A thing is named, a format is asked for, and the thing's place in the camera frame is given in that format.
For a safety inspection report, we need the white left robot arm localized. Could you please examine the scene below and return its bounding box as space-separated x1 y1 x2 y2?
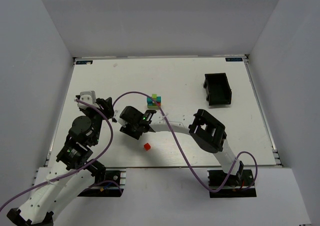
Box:
7 91 114 225

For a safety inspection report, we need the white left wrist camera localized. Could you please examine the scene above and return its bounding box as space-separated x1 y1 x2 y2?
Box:
74 91 98 108

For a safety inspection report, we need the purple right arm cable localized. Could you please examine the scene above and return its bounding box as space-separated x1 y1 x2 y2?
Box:
111 91 258 193

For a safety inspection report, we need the teal arch block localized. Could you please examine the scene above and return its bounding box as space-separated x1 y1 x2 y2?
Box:
146 97 162 104

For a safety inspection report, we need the long green arch block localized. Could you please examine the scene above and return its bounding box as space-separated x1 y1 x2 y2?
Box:
147 104 161 110

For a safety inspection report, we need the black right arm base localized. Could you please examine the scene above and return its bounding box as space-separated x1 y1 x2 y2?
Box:
207 169 257 198

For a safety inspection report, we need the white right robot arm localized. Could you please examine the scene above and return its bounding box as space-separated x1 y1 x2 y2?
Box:
114 106 244 186

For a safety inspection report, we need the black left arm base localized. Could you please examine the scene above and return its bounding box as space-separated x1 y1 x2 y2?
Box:
78 169 126 197

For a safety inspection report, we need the right blue table label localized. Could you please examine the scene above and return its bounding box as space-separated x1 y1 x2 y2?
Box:
225 57 243 62

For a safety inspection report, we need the left blue table label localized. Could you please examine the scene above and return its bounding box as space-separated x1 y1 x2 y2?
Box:
75 60 93 65

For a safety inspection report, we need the blue table label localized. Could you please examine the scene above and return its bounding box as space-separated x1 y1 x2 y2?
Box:
75 60 93 65
225 57 243 62

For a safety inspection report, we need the black plastic bin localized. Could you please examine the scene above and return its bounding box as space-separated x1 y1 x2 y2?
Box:
203 73 232 106

